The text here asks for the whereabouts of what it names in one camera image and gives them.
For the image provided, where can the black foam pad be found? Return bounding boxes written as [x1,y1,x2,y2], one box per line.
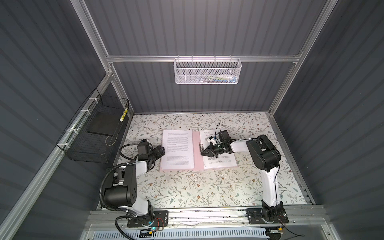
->
[87,113,121,137]

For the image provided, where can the yellow marker pen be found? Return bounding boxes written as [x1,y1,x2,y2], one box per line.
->
[120,108,128,122]

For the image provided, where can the white mesh wall basket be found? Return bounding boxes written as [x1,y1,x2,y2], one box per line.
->
[173,58,242,85]

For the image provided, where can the pens in white basket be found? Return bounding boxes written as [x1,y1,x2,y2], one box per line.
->
[200,74,238,84]

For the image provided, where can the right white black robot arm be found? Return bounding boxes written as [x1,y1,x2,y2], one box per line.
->
[201,131,289,225]

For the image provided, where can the pink folder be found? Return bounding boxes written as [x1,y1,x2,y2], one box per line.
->
[158,129,239,173]

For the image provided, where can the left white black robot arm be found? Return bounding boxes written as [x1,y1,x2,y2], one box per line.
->
[99,139,169,240]

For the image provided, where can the stack of printed papers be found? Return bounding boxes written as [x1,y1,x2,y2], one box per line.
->
[200,130,237,170]

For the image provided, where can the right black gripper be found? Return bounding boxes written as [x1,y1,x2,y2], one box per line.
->
[201,143,225,159]

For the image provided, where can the metal folder clip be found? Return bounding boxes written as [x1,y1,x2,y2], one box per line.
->
[199,143,205,152]

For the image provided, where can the floral table mat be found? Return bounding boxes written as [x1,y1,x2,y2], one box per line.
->
[101,112,308,210]

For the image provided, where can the printed paper sheet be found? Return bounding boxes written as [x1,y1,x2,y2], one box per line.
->
[160,130,195,172]

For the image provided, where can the black wire wall basket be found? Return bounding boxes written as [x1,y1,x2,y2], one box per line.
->
[57,91,130,164]

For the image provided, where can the white vented cable duct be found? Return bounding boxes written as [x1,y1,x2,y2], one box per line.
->
[91,227,269,240]

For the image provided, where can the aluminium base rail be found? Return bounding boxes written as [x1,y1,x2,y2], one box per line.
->
[85,205,330,229]

